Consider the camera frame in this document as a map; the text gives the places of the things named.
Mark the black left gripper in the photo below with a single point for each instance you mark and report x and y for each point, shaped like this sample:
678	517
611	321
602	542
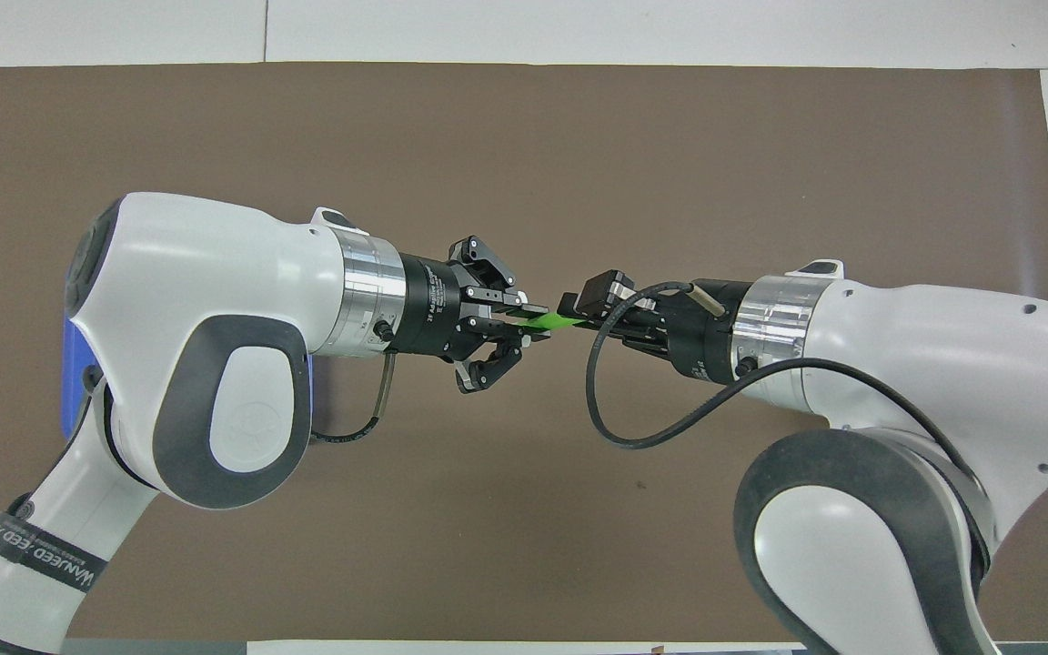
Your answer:
428	305

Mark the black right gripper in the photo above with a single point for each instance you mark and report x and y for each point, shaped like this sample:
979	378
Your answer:
701	337

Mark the green marker pen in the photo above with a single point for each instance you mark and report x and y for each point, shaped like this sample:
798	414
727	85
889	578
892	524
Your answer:
556	320

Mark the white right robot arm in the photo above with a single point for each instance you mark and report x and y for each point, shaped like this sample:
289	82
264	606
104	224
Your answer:
924	346

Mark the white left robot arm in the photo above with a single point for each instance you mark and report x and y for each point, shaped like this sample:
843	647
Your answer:
196	264

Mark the brown table mat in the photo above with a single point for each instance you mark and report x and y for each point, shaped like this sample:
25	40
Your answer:
524	136

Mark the blue plastic tray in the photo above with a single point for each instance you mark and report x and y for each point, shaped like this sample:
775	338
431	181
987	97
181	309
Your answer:
74	364

